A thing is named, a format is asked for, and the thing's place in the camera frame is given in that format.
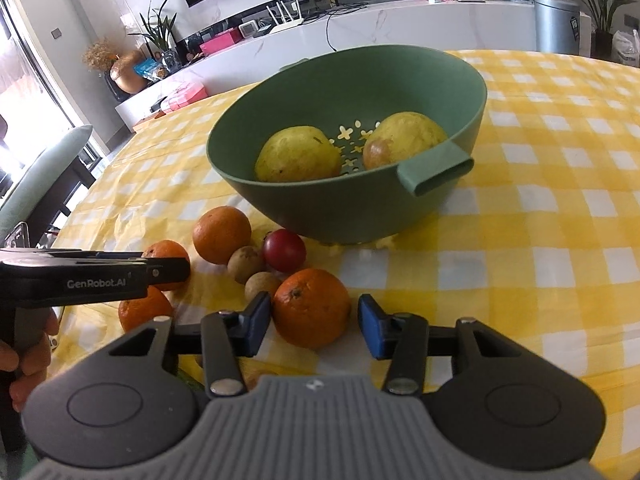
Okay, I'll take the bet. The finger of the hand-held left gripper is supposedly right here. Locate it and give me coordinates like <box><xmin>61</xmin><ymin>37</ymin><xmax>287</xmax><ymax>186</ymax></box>
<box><xmin>75</xmin><ymin>251</ymin><xmax>151</xmax><ymax>262</ymax></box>
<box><xmin>142</xmin><ymin>256</ymin><xmax>191</xmax><ymax>291</ymax></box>

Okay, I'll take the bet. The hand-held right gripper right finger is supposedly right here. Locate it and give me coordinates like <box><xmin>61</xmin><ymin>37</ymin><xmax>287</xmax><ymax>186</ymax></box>
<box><xmin>357</xmin><ymin>294</ymin><xmax>531</xmax><ymax>395</ymax></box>

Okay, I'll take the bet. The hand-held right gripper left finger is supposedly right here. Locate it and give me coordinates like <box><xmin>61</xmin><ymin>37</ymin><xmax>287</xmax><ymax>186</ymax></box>
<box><xmin>107</xmin><ymin>291</ymin><xmax>273</xmax><ymax>400</ymax></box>

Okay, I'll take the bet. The orange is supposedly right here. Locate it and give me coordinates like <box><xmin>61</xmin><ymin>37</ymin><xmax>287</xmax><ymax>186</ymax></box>
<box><xmin>118</xmin><ymin>286</ymin><xmax>175</xmax><ymax>333</ymax></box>
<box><xmin>142</xmin><ymin>240</ymin><xmax>191</xmax><ymax>292</ymax></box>
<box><xmin>192</xmin><ymin>206</ymin><xmax>252</xmax><ymax>265</ymax></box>
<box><xmin>271</xmin><ymin>268</ymin><xmax>351</xmax><ymax>351</ymax></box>

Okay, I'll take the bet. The green colander bowl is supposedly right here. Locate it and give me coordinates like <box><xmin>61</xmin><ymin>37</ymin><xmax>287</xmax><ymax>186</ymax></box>
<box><xmin>206</xmin><ymin>45</ymin><xmax>488</xmax><ymax>247</ymax></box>

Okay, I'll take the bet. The person's left hand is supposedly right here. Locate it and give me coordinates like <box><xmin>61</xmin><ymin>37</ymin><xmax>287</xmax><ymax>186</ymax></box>
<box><xmin>0</xmin><ymin>307</ymin><xmax>61</xmax><ymax>413</ymax></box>

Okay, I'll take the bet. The small brown round fruit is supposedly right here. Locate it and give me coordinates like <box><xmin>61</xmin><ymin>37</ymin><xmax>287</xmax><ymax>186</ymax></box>
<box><xmin>362</xmin><ymin>139</ymin><xmax>396</xmax><ymax>171</ymax></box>
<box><xmin>227</xmin><ymin>245</ymin><xmax>266</xmax><ymax>285</ymax></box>
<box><xmin>244</xmin><ymin>271</ymin><xmax>282</xmax><ymax>301</ymax></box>

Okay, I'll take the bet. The red plum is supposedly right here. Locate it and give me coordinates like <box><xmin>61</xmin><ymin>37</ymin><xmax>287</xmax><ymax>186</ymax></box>
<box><xmin>262</xmin><ymin>229</ymin><xmax>307</xmax><ymax>274</ymax></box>

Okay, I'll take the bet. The green chair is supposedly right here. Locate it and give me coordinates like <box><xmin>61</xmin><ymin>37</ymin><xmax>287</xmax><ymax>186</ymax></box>
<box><xmin>0</xmin><ymin>125</ymin><xmax>95</xmax><ymax>241</ymax></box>

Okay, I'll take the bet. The pink flat box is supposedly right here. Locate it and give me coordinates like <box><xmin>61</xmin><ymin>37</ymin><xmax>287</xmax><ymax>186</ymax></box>
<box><xmin>162</xmin><ymin>82</ymin><xmax>208</xmax><ymax>111</ymax></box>

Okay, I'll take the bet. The gold round vase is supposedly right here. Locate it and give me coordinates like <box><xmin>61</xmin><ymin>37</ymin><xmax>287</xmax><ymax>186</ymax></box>
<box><xmin>110</xmin><ymin>50</ymin><xmax>148</xmax><ymax>95</ymax></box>

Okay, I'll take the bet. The dried flower bunch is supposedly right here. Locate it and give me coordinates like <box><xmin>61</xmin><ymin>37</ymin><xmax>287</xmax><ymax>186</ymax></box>
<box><xmin>82</xmin><ymin>40</ymin><xmax>118</xmax><ymax>72</ymax></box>

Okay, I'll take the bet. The yellow checked tablecloth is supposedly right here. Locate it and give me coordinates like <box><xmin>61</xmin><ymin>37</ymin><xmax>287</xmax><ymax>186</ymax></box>
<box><xmin>50</xmin><ymin>50</ymin><xmax>640</xmax><ymax>466</ymax></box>

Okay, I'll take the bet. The green potted plant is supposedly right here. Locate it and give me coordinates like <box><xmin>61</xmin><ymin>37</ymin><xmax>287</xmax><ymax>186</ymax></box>
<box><xmin>129</xmin><ymin>0</ymin><xmax>178</xmax><ymax>61</ymax></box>

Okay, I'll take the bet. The white router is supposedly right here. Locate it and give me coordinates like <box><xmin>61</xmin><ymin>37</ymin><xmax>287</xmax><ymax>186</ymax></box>
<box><xmin>265</xmin><ymin>1</ymin><xmax>306</xmax><ymax>28</ymax></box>

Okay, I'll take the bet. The white marble television cabinet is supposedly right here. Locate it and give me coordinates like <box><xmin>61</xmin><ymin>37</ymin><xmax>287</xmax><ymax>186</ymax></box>
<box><xmin>115</xmin><ymin>0</ymin><xmax>538</xmax><ymax>133</ymax></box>

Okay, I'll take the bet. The silver trash can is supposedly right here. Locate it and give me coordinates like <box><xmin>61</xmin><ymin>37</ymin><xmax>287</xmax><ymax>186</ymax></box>
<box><xmin>532</xmin><ymin>0</ymin><xmax>581</xmax><ymax>55</ymax></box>

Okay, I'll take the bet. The tall leafy potted plant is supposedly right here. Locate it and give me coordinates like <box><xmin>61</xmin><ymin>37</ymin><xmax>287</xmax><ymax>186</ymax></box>
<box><xmin>570</xmin><ymin>0</ymin><xmax>636</xmax><ymax>59</ymax></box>

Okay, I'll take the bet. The white plastic bag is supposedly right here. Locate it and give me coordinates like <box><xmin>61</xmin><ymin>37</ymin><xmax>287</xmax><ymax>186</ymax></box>
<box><xmin>612</xmin><ymin>30</ymin><xmax>640</xmax><ymax>67</ymax></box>

